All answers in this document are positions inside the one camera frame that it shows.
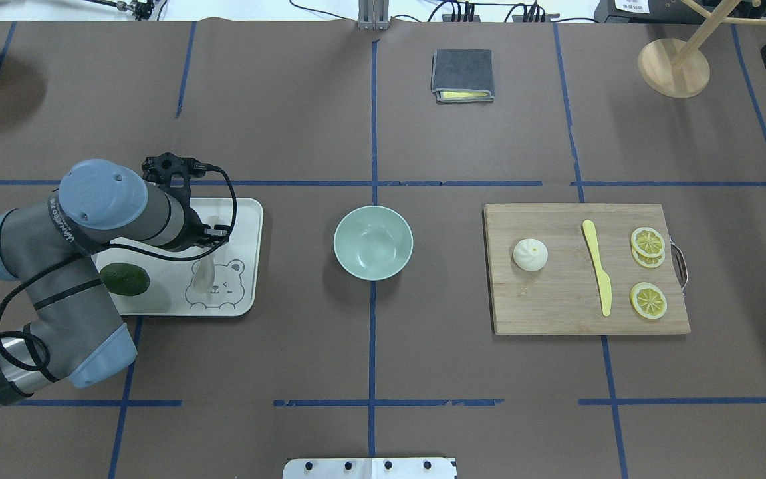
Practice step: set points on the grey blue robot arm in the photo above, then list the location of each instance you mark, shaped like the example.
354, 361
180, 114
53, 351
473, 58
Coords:
60, 321

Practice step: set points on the green avocado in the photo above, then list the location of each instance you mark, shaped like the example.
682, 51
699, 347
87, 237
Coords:
125, 279

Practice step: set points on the top lemon slice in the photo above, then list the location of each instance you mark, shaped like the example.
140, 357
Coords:
647, 242

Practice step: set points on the white ceramic soup spoon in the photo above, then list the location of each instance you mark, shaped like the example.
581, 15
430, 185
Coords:
204, 274

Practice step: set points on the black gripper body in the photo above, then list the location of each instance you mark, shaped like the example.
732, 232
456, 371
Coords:
195, 231

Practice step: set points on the black camera mount wrist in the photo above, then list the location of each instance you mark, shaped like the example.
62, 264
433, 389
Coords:
172, 174

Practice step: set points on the bamboo cutting board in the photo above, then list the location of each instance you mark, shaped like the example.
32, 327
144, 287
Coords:
563, 298

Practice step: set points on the wooden cup tree stand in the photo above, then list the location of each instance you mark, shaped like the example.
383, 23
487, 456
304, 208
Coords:
677, 68

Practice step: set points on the under lemon slice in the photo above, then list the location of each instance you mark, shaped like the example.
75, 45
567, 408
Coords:
648, 262

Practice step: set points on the yellow plastic knife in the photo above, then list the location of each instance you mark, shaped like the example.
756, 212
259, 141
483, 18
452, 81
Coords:
605, 285

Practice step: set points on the grey folded cloth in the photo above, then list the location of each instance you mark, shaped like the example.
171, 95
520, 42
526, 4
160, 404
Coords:
462, 76

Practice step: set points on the light green bowl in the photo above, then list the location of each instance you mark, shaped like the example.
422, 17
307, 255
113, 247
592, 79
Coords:
373, 242

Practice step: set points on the cream bear serving tray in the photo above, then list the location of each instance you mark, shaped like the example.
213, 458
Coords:
171, 292

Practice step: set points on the lower lemon slice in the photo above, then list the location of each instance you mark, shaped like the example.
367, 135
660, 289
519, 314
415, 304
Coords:
648, 301

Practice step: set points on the white steamed bun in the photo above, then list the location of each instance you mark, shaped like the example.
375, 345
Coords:
530, 254

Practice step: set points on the aluminium frame post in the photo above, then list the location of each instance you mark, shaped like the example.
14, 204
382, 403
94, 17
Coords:
373, 15

